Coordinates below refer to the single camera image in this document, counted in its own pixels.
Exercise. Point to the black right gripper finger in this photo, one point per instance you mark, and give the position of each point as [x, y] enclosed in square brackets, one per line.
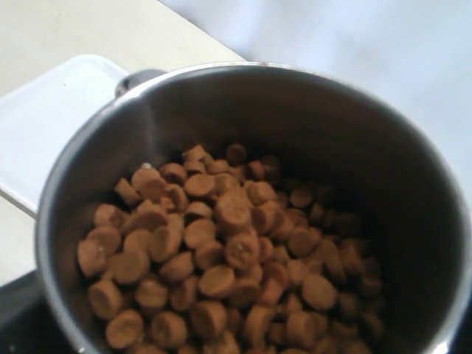
[27, 324]

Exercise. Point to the brown kibble pellets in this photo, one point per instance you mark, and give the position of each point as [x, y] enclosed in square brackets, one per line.
[211, 255]

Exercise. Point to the steel mug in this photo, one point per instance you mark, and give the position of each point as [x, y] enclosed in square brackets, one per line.
[383, 168]

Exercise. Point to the white plastic tray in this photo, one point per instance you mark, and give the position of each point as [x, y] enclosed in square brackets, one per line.
[41, 116]

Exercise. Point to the white curtain backdrop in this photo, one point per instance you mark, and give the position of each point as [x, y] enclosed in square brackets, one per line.
[414, 54]

